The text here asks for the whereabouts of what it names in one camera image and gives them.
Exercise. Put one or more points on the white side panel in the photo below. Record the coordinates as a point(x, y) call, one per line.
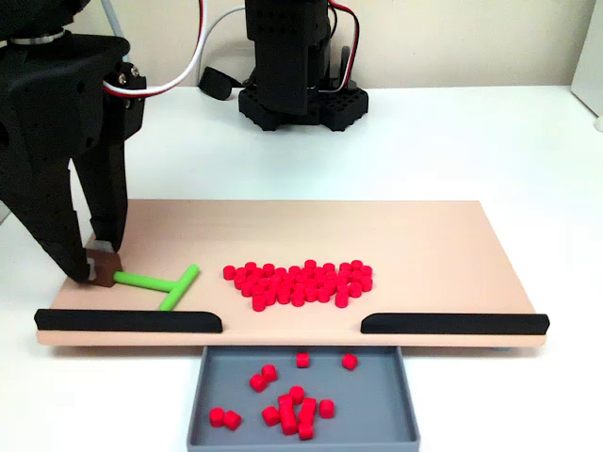
point(591, 47)

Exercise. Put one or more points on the green T-shaped pusher tool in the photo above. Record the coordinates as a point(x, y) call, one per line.
point(141, 281)

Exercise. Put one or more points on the grey tray container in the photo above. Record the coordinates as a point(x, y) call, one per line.
point(377, 400)

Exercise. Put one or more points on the black foam rail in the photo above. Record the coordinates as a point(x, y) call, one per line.
point(118, 321)
point(452, 324)

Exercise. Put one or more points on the red cylindrical granule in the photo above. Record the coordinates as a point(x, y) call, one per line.
point(269, 296)
point(356, 265)
point(302, 360)
point(329, 268)
point(326, 408)
point(232, 420)
point(298, 298)
point(354, 288)
point(241, 274)
point(271, 416)
point(268, 269)
point(324, 294)
point(367, 282)
point(349, 361)
point(309, 265)
point(356, 277)
point(229, 272)
point(258, 382)
point(305, 431)
point(289, 426)
point(342, 285)
point(285, 402)
point(217, 416)
point(250, 267)
point(283, 295)
point(366, 271)
point(342, 298)
point(281, 273)
point(345, 268)
point(247, 289)
point(297, 394)
point(330, 281)
point(305, 416)
point(309, 405)
point(311, 294)
point(258, 302)
point(294, 271)
point(240, 283)
point(269, 373)

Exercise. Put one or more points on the small white foot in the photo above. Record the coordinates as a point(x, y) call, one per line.
point(599, 124)

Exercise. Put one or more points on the beige flat board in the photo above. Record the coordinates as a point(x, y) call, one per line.
point(330, 230)

